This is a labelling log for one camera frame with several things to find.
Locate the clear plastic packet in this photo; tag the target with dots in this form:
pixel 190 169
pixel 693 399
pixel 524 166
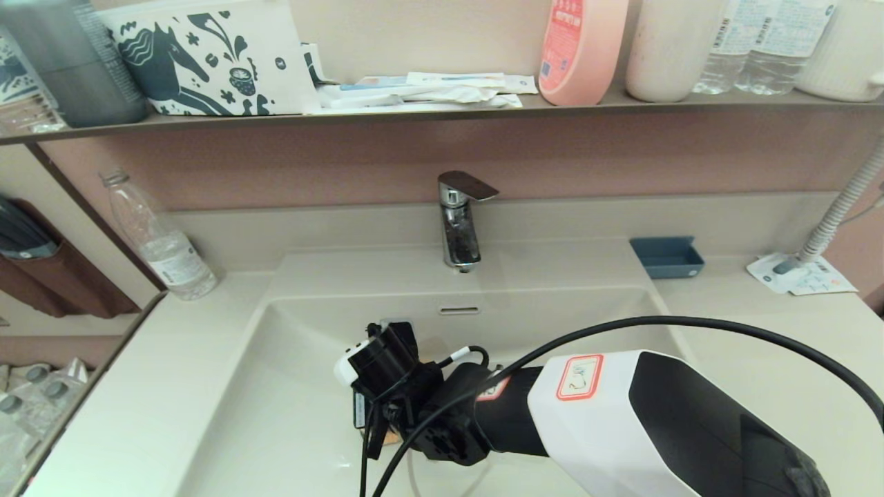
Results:
pixel 31 121

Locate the dark grey ribbed item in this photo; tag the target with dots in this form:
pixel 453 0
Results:
pixel 21 235

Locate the dark grey canister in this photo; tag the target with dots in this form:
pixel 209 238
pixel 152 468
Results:
pixel 76 76

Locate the white card blue logo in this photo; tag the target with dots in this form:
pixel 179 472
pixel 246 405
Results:
pixel 770 273

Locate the horse pattern white box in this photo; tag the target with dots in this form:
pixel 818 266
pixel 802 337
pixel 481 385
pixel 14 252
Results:
pixel 214 59

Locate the white ribbed jar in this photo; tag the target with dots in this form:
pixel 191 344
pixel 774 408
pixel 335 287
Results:
pixel 849 59

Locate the blue soap dish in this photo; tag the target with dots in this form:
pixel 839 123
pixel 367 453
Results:
pixel 666 257

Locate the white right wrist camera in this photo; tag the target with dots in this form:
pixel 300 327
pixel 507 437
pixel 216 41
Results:
pixel 349 366

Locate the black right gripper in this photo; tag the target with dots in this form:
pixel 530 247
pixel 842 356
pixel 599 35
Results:
pixel 387 428

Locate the printed paper leaflet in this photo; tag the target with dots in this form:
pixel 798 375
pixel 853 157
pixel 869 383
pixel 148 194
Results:
pixel 829 283

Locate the large white plastic packet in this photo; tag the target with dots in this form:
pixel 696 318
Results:
pixel 418 98

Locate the white blue toothbrush packet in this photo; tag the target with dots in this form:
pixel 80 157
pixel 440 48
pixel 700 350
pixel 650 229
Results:
pixel 456 78

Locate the slim clear plastic bottle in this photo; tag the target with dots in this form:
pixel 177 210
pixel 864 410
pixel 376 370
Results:
pixel 169 262

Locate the chrome faucet brown lever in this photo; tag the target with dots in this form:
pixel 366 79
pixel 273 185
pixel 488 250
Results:
pixel 459 235

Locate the pink lotion bottle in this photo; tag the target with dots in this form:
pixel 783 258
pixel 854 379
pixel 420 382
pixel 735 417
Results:
pixel 580 52

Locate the brown wall shelf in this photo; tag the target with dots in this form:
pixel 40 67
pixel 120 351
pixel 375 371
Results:
pixel 621 103

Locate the small white sachet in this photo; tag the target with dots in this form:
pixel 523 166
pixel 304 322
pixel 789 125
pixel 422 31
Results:
pixel 523 84

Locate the plastic wrapped bottle pack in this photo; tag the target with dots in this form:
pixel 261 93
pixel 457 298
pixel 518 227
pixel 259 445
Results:
pixel 34 414

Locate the clear water bottle white label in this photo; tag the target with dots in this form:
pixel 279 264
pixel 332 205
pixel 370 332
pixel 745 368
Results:
pixel 784 59
pixel 718 69

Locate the blue patterned box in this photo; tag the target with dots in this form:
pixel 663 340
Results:
pixel 15 76

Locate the white ceramic sink basin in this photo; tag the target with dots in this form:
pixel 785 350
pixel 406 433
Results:
pixel 276 414

